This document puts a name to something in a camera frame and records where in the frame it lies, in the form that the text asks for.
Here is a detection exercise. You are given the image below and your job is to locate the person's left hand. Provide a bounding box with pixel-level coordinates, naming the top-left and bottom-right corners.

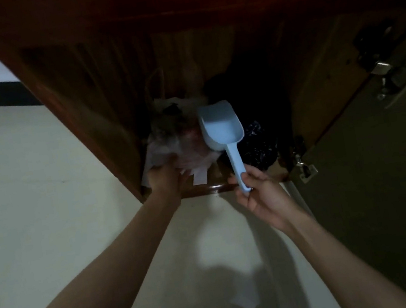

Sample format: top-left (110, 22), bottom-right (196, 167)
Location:
top-left (144, 152), bottom-right (198, 210)

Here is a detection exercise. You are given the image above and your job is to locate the person's right hand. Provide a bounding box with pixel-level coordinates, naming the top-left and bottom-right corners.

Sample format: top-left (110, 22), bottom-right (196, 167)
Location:
top-left (226, 156), bottom-right (310, 240)

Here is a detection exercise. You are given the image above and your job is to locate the clear plastic bag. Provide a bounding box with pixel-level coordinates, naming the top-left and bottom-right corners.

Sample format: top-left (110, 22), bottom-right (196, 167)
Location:
top-left (129, 90), bottom-right (227, 193)

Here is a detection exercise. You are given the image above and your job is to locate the light blue plastic scoop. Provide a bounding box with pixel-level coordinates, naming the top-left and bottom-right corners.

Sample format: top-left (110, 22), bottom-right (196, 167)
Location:
top-left (196, 98), bottom-right (254, 199)

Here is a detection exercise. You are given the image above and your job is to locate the person's right forearm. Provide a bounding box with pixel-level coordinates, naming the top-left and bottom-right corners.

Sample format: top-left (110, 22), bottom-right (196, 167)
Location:
top-left (280, 194), bottom-right (406, 308)

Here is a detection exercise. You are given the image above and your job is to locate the person's left forearm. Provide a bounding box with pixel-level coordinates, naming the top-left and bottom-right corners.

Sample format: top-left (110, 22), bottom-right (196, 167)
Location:
top-left (0, 194), bottom-right (197, 308)

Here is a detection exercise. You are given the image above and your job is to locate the black plastic bag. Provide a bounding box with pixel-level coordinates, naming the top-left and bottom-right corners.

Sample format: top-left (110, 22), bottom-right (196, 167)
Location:
top-left (235, 118), bottom-right (282, 174)

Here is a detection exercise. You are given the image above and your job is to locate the small metal door hinge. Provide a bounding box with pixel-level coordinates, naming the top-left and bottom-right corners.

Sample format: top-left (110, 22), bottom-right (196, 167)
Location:
top-left (292, 150), bottom-right (320, 185)

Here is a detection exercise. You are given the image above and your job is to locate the dark wooden cabinet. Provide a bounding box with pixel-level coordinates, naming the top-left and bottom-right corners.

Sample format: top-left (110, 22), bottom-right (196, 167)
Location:
top-left (0, 0), bottom-right (406, 229)

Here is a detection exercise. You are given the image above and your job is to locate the wooden cabinet door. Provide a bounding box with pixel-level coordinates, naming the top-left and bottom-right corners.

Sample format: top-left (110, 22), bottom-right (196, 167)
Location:
top-left (271, 18), bottom-right (406, 308)

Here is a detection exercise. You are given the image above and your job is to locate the large metal door hinge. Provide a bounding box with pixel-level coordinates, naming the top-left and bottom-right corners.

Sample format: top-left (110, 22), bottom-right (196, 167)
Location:
top-left (351, 18), bottom-right (406, 113)

